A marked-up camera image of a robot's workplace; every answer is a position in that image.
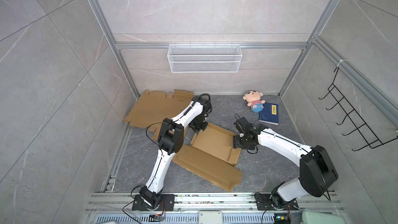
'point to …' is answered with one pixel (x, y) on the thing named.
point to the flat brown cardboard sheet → (152, 109)
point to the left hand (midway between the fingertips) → (197, 129)
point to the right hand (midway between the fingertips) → (238, 143)
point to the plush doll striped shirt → (253, 98)
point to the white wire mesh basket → (204, 58)
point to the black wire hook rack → (357, 120)
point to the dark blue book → (269, 113)
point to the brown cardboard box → (211, 155)
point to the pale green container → (310, 217)
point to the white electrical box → (210, 217)
